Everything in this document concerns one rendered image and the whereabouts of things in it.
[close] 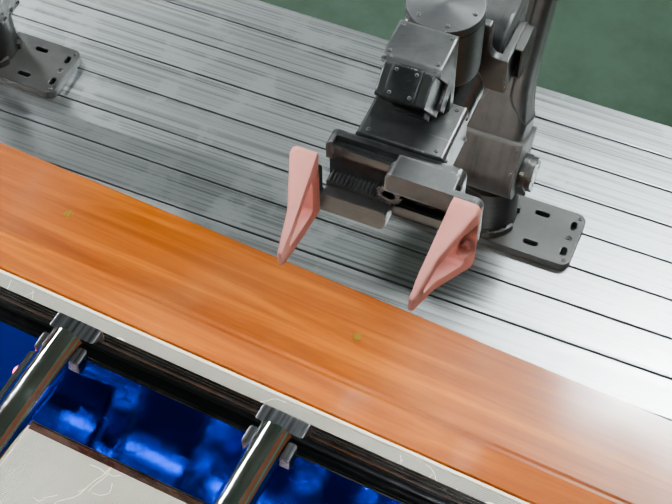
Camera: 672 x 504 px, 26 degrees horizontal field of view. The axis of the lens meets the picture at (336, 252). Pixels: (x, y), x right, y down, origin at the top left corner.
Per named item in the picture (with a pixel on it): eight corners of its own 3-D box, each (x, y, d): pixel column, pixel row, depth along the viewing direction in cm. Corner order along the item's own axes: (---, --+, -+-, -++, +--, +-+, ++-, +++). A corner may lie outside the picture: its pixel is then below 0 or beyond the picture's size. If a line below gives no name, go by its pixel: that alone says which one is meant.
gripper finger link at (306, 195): (345, 254, 97) (397, 153, 102) (247, 220, 99) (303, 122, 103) (345, 309, 102) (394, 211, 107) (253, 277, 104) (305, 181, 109)
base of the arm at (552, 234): (576, 226, 143) (597, 175, 147) (387, 164, 147) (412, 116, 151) (566, 272, 149) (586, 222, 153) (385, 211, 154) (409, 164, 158)
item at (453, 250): (443, 288, 95) (491, 184, 100) (342, 253, 97) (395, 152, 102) (438, 342, 101) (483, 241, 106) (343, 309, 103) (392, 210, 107)
